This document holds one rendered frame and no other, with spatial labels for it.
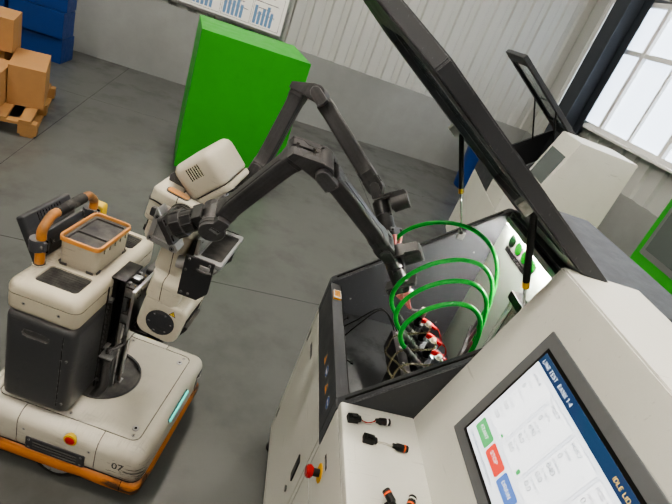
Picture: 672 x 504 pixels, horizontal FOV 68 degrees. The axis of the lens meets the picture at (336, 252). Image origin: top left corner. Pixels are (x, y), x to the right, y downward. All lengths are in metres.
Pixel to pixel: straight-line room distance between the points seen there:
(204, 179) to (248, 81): 3.09
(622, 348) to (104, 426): 1.74
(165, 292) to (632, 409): 1.40
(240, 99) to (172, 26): 3.42
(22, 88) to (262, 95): 2.07
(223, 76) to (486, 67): 4.98
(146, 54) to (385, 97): 3.55
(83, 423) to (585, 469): 1.69
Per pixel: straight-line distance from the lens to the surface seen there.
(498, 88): 8.69
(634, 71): 7.69
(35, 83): 5.26
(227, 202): 1.42
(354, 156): 1.75
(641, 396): 1.04
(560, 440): 1.11
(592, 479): 1.05
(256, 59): 4.59
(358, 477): 1.29
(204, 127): 4.72
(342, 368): 1.58
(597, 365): 1.12
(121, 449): 2.10
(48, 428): 2.17
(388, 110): 8.20
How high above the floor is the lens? 1.92
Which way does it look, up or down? 26 degrees down
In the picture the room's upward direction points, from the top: 22 degrees clockwise
